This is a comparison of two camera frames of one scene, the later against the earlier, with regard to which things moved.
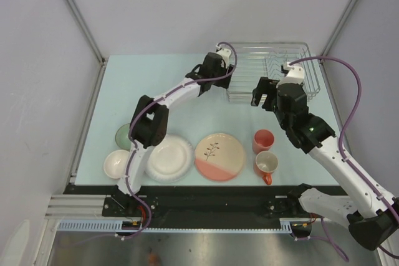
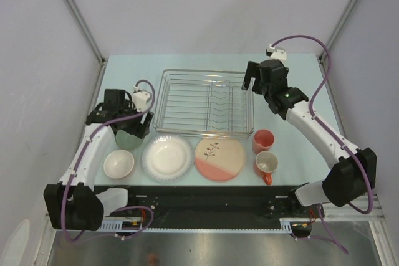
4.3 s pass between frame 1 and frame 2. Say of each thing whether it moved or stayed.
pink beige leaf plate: stayed
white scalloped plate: stayed
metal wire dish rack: moved
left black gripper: moved
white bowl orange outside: stayed
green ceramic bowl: stayed
